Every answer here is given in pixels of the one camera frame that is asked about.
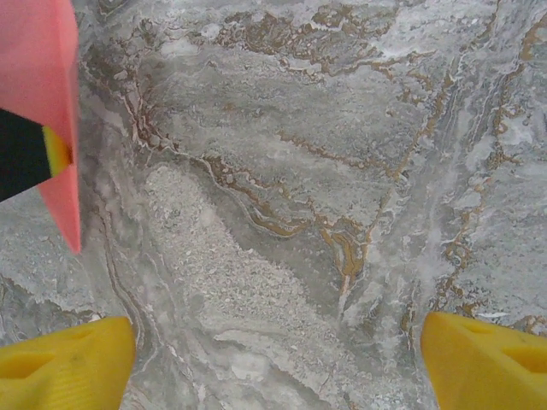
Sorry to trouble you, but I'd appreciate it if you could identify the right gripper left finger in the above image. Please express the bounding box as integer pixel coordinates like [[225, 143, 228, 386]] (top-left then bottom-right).
[[0, 316, 137, 410]]

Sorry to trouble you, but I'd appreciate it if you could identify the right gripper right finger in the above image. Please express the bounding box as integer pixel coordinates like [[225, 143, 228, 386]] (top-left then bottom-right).
[[421, 311, 547, 410]]

